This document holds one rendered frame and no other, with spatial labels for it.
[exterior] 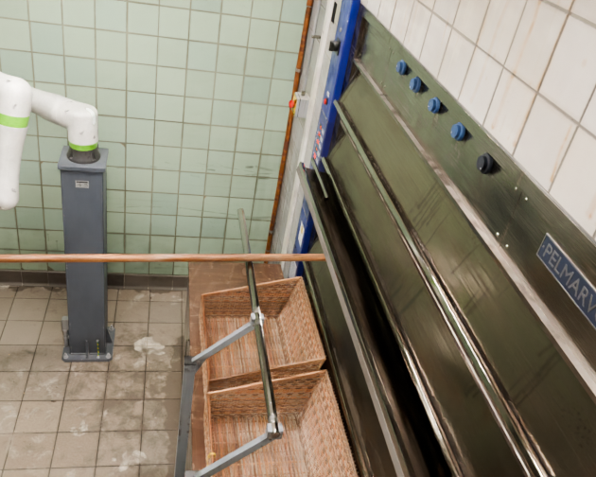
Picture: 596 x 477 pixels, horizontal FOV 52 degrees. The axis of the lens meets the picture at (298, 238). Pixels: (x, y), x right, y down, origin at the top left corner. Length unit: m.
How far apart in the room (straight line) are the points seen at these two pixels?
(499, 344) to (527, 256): 0.19
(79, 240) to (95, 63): 0.92
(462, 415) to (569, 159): 0.66
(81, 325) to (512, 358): 2.59
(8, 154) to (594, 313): 2.16
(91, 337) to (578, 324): 2.80
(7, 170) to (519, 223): 1.98
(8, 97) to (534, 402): 2.07
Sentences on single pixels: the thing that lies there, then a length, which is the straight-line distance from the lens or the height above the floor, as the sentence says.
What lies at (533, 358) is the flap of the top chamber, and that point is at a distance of 1.29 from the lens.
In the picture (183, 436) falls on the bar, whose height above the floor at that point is 0.55.
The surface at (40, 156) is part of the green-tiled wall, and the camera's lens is 3.67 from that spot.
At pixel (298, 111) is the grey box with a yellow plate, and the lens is 3.13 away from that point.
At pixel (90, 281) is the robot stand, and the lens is 3.29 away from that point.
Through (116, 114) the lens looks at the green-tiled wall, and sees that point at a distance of 3.50.
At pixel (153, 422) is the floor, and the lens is 3.32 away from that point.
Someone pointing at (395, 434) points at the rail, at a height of 1.44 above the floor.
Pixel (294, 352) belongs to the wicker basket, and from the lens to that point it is 2.79.
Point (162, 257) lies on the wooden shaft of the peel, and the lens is 2.33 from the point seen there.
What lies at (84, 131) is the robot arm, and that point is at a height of 1.36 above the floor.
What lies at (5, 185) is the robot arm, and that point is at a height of 1.25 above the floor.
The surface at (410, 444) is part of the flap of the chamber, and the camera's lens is 1.58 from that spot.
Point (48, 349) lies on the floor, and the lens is 3.71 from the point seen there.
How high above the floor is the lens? 2.58
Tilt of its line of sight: 33 degrees down
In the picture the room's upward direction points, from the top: 11 degrees clockwise
